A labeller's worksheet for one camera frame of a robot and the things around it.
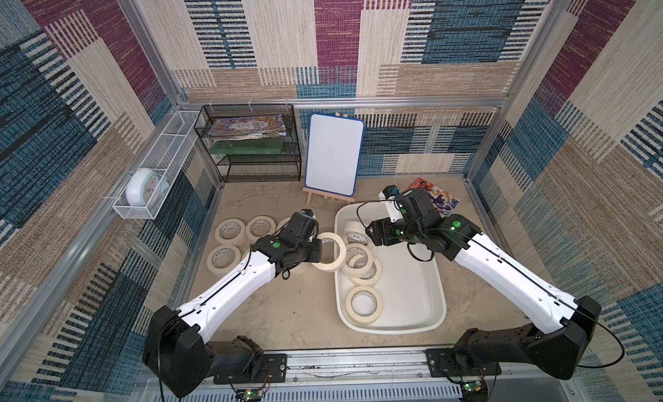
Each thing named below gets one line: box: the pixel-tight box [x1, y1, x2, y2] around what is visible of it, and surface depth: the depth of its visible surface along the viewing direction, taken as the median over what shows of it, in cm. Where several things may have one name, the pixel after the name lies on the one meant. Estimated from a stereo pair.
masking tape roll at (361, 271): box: [340, 243, 374, 277], surface depth 89 cm
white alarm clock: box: [125, 167, 170, 208], surface depth 64 cm
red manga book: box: [409, 177, 461, 219], surface depth 114 cm
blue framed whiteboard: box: [304, 113, 366, 197], surface depth 101 cm
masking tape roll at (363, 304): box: [345, 285, 383, 326], surface depth 85 cm
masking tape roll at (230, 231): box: [214, 218, 247, 246], surface depth 104 cm
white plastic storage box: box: [334, 201, 447, 334], surface depth 85 cm
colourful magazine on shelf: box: [208, 113, 288, 141], surface depth 83 cm
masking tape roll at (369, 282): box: [351, 256, 382, 287], surface depth 89 cm
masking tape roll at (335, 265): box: [310, 232, 348, 272], surface depth 79 cm
